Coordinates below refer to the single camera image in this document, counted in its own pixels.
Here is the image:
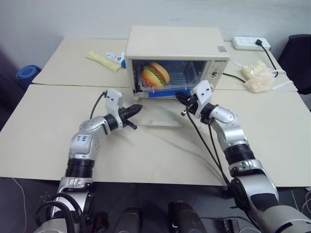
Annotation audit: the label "cream toaster oven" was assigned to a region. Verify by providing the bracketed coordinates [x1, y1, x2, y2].
[124, 25, 230, 101]

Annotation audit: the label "black plug with cord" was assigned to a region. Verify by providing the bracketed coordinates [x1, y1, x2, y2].
[254, 38, 280, 78]

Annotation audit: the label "clear bag of pale food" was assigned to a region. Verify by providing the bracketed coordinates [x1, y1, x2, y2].
[241, 61, 277, 94]

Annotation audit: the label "white and blue tube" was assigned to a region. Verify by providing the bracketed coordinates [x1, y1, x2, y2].
[104, 51, 127, 70]

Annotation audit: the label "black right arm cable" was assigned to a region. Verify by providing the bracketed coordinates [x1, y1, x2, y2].
[180, 109, 234, 193]
[207, 119, 228, 182]

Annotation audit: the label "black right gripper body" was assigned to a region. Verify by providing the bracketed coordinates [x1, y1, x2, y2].
[184, 95, 199, 115]

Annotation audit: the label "clear plastic food container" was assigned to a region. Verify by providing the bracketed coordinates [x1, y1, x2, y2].
[136, 60, 195, 95]

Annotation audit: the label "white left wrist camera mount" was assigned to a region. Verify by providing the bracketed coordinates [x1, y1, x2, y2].
[104, 88, 125, 129]

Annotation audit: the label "thin white floor cable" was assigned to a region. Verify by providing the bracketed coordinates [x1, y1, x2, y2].
[11, 178, 28, 207]

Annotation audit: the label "black chair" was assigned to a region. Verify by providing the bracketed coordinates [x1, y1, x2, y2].
[276, 34, 311, 96]

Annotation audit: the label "black looped arm cables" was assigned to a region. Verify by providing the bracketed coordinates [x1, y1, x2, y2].
[35, 191, 85, 233]

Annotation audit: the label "black oven power cord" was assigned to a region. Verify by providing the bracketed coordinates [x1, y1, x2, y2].
[222, 72, 247, 83]

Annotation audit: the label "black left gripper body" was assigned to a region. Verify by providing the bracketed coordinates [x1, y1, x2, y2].
[118, 107, 138, 131]

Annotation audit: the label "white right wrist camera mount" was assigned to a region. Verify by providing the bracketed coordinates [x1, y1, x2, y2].
[190, 80, 215, 119]

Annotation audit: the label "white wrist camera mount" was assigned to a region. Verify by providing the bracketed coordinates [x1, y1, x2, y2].
[104, 88, 125, 129]
[190, 80, 215, 119]

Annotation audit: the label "toy hamburger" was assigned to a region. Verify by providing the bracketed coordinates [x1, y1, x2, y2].
[140, 61, 171, 88]

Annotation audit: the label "dark rounded shape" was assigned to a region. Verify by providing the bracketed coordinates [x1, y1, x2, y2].
[113, 205, 141, 233]
[168, 201, 207, 233]

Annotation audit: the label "blue round stool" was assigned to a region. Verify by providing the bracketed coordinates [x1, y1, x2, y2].
[16, 65, 43, 83]

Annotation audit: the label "white power strip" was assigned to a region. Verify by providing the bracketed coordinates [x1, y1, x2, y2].
[231, 36, 272, 51]

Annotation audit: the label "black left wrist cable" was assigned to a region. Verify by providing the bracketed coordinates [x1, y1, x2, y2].
[90, 90, 109, 120]

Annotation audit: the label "glass toaster oven door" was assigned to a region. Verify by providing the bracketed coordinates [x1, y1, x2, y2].
[136, 93, 183, 129]

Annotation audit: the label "yellow cloth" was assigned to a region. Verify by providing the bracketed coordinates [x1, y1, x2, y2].
[85, 50, 121, 73]

